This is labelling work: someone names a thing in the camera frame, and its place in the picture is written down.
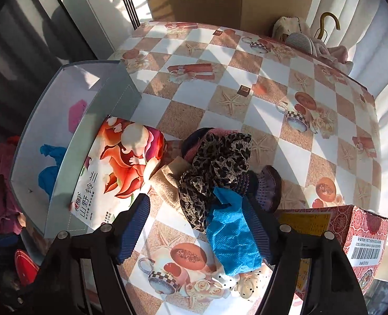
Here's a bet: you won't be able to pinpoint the grey cardboard box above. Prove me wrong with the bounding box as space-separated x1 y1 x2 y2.
9 60 143 239

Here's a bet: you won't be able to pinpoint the red patterned carton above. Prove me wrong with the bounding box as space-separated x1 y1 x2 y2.
274 204 388 299

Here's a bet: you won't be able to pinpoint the leopard print scarf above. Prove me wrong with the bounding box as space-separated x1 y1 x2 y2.
177 133 253 233

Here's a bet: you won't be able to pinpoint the yellow umbrella handle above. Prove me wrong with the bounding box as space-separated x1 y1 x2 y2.
314 12 341 43

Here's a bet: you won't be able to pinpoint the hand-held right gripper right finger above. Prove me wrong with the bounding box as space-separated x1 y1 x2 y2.
242 195 368 315

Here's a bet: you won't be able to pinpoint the floral tissue pack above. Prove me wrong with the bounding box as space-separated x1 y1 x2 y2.
70 115 166 232

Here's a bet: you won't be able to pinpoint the purple knitted item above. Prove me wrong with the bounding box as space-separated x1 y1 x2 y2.
247 165 282 214

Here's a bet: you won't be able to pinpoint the red handled mop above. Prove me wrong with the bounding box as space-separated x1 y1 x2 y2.
108 0 141 28

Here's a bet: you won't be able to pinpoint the white polka dot cloth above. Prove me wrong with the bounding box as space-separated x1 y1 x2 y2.
212 264 268 299

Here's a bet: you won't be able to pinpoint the blue plastic shoe cover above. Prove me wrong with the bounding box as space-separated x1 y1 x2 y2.
40 144 68 168
38 166 63 202
206 186 263 276

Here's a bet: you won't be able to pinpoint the pile of pale clothes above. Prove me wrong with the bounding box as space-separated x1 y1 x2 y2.
273 16 350 66

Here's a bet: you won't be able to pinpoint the dark and pink cloth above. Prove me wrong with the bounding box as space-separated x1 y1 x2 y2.
181 127 234 163

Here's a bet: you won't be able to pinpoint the red plastic stool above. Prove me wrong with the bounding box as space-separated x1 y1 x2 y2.
14 249 40 286

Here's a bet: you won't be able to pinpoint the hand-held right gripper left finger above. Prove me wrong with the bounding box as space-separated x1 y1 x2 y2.
33 193 152 315

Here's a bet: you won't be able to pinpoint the grey striped cap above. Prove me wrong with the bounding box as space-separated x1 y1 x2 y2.
285 32 314 55

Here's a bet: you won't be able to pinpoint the beige towel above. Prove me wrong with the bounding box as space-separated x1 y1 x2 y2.
150 156 195 217

